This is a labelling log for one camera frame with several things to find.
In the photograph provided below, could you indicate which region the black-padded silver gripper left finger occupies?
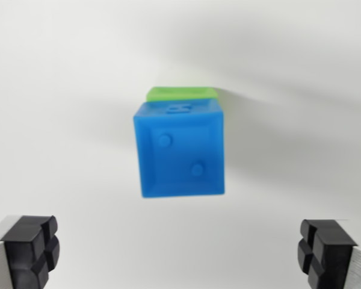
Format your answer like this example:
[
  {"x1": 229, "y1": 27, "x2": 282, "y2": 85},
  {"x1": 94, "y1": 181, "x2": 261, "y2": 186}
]
[{"x1": 0, "y1": 214, "x2": 61, "y2": 289}]

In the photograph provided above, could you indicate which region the black-padded silver gripper right finger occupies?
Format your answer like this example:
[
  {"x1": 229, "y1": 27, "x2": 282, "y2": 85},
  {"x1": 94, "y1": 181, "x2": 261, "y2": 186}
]
[{"x1": 297, "y1": 219, "x2": 361, "y2": 289}]

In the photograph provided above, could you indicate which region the blue rubber cube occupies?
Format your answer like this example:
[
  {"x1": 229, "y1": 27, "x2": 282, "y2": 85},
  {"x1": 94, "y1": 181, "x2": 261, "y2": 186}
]
[{"x1": 132, "y1": 100, "x2": 226, "y2": 199}]

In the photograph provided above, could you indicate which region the green rubber cube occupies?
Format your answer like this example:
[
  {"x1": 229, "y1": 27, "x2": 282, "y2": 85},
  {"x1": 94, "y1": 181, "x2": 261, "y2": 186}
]
[{"x1": 145, "y1": 85, "x2": 226, "y2": 117}]

